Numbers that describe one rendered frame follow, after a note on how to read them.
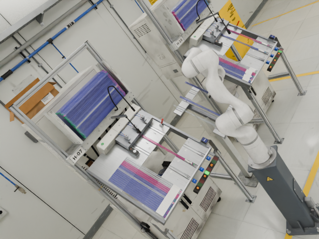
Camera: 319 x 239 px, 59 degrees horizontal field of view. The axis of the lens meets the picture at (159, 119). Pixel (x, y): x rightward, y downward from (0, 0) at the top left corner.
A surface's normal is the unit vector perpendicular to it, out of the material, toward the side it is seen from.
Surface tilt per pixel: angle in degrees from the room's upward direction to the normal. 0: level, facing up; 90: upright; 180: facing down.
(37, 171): 90
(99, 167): 43
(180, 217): 90
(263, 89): 90
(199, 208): 90
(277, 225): 0
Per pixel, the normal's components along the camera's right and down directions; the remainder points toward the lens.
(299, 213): -0.32, 0.64
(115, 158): -0.03, -0.56
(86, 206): 0.59, -0.06
